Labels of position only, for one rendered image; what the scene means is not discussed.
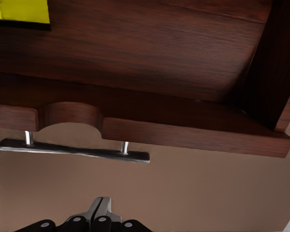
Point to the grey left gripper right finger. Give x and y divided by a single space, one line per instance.
106 209

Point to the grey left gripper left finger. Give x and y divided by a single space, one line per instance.
95 210

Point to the dark wooden tray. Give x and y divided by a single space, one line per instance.
145 72

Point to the yellow box with black edge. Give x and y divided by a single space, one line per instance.
19 12

